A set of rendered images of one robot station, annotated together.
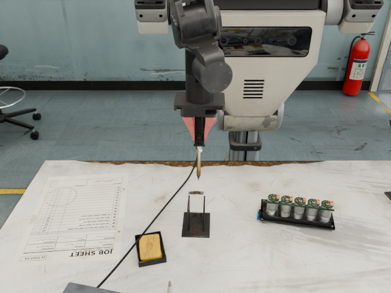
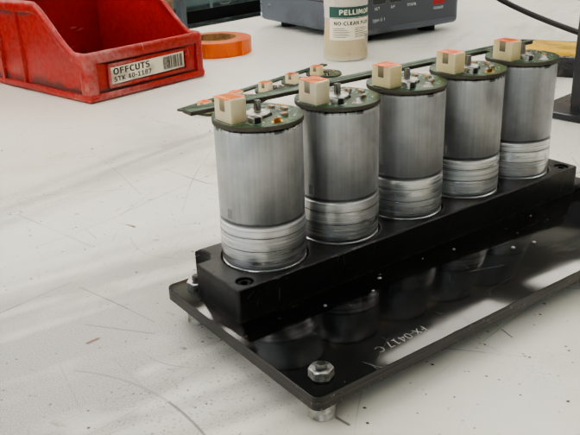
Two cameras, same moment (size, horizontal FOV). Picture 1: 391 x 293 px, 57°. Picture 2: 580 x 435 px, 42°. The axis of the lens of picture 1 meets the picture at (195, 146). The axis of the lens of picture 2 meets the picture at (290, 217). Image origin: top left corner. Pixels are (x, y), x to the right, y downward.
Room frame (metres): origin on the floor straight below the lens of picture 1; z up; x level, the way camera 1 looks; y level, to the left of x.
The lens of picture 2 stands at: (0.73, -0.42, 0.87)
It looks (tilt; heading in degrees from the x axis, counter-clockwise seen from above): 23 degrees down; 133
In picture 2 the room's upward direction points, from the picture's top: 2 degrees counter-clockwise
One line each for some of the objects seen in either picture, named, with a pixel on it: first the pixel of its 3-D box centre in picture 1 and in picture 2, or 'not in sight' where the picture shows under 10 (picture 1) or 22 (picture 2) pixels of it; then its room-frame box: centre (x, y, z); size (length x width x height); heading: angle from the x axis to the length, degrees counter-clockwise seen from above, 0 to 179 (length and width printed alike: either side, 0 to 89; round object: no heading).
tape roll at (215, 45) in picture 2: not in sight; (215, 44); (0.26, 0.00, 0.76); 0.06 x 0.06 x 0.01
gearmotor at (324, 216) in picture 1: (324, 212); (261, 199); (0.59, -0.28, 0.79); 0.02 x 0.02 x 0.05
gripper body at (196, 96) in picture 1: (199, 89); not in sight; (0.67, -0.01, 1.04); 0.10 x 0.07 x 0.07; 88
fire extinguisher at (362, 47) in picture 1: (357, 63); not in sight; (3.08, -1.43, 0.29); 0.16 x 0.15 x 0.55; 90
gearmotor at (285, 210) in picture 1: (285, 207); (463, 139); (0.60, -0.20, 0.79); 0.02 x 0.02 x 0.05
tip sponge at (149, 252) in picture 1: (150, 247); (567, 57); (0.51, 0.09, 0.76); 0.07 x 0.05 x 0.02; 14
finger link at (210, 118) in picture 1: (198, 121); not in sight; (0.68, -0.01, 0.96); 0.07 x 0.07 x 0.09; 88
